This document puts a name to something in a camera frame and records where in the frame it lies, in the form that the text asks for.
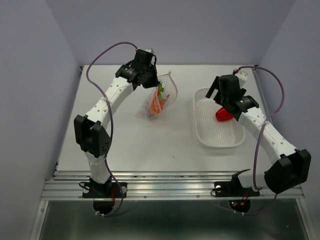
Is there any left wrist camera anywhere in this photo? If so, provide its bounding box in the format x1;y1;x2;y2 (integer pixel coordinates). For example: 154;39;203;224
145;48;154;54

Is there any green toy leaf vegetable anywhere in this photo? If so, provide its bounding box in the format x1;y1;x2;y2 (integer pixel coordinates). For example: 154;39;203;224
157;84;164;93

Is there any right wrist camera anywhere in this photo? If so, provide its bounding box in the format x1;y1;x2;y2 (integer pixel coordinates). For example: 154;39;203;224
234;69;248;88

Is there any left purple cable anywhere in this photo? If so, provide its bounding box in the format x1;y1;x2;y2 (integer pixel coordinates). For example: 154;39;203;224
85;41;138;218

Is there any aluminium rail frame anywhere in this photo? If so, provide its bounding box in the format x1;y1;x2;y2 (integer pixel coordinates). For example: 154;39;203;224
29;65;311;240

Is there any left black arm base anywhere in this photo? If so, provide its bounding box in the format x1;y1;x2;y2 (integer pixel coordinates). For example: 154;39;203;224
78;178;128;217

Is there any red toy strawberry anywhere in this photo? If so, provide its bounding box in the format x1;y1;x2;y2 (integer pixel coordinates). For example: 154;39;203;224
215;107;234;122

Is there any white perforated plastic basket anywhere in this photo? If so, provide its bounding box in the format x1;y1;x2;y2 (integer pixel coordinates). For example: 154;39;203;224
193;88;246;148

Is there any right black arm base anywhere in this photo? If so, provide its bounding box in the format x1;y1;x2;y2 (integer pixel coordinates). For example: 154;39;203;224
210;169;260;215

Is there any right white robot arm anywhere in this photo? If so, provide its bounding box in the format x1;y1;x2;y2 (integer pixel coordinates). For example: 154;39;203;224
206;74;312;196

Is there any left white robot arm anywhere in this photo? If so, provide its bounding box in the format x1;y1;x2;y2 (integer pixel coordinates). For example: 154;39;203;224
73;48;160;197

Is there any orange toy carrot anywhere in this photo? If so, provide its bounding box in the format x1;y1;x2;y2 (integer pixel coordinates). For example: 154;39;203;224
150;90;163;112

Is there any clear zip top bag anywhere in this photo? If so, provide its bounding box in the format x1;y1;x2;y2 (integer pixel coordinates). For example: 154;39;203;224
135;70;178;120

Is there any orange toy pumpkin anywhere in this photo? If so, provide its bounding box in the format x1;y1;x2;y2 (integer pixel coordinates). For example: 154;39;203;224
150;98;164;117

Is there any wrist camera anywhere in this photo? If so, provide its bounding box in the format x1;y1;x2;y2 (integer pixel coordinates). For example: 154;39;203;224
145;48;154;54
234;69;248;88

